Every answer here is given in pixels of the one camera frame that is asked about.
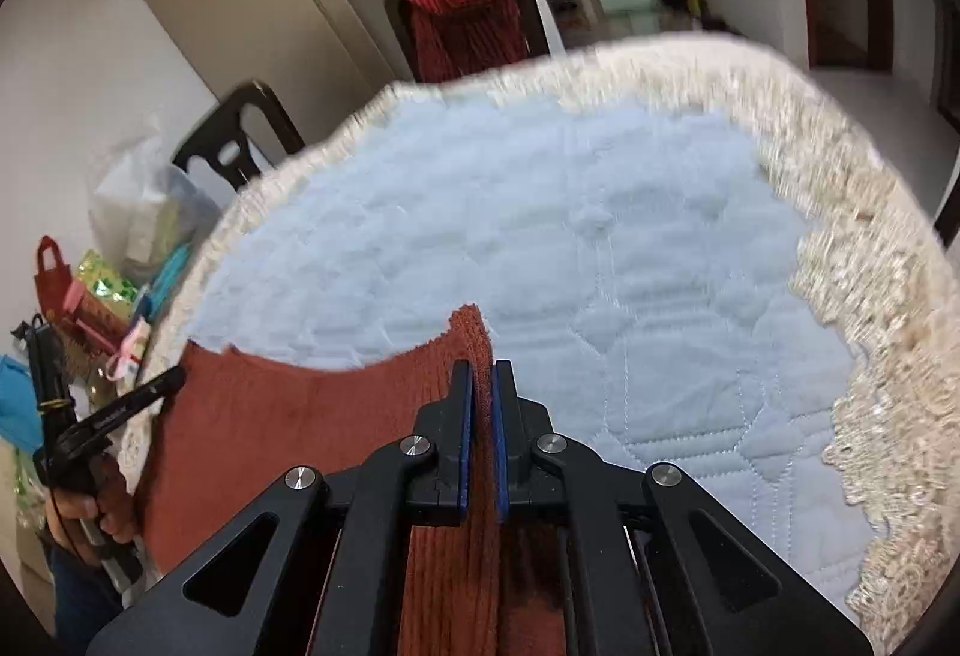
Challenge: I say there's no white plastic bag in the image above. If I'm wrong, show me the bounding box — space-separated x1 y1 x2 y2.
90 135 222 286

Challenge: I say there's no pink clear gift bag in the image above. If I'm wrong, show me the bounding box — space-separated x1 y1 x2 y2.
64 281 132 365

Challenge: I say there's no cream box with pink ribbon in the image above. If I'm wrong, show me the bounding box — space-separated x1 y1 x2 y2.
112 315 155 380

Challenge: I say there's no person's left hand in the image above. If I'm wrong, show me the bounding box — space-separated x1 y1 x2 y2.
45 453 140 548

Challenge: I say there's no red checked garment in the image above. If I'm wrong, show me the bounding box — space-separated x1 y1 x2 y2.
388 0 530 83

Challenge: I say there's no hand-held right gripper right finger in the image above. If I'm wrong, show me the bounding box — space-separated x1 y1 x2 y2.
491 360 875 656

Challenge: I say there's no teal lace-patterned item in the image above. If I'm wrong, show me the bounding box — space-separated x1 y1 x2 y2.
139 243 192 320

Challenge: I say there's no cyan plastic item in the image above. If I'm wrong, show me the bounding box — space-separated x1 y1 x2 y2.
0 356 46 447

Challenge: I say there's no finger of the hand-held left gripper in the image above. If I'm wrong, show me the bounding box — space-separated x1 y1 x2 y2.
56 366 187 475

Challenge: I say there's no red gift bag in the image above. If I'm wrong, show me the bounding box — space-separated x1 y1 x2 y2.
34 236 76 327

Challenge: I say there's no rust knit sweater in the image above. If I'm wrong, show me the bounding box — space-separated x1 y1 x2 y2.
139 303 571 656

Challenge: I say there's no green leaf print packet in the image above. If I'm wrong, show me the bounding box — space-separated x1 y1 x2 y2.
75 249 140 312

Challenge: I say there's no person's left forearm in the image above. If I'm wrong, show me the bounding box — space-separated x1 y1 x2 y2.
41 528 125 656

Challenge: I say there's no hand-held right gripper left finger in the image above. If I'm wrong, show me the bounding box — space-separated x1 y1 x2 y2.
86 360 475 656

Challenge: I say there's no dark wooden chair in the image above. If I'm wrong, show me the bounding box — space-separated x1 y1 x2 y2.
386 0 552 83
172 80 307 192

